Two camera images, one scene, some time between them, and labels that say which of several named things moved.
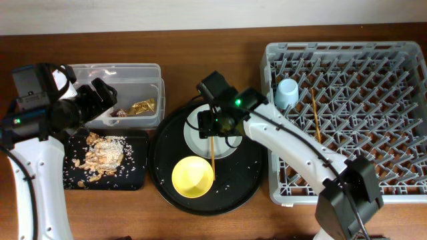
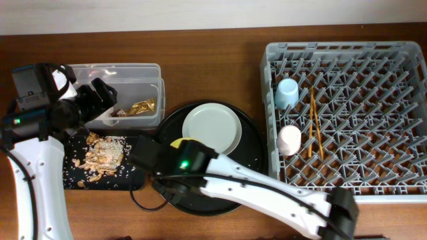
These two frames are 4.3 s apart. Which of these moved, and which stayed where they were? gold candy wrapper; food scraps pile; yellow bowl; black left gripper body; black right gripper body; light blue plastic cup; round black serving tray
Moved: black right gripper body; yellow bowl
Stayed: food scraps pile; black left gripper body; round black serving tray; gold candy wrapper; light blue plastic cup
